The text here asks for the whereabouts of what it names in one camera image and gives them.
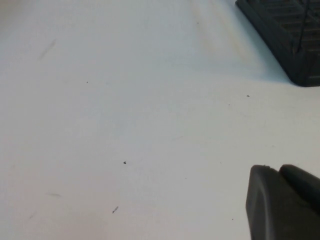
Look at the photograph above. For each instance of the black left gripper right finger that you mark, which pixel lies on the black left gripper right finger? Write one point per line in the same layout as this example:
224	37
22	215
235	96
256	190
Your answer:
303	187

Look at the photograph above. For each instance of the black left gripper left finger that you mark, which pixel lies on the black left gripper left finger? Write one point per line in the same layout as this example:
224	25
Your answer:
275	212

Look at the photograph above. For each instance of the black plastic drip tray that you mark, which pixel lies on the black plastic drip tray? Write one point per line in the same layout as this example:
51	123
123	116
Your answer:
282	30

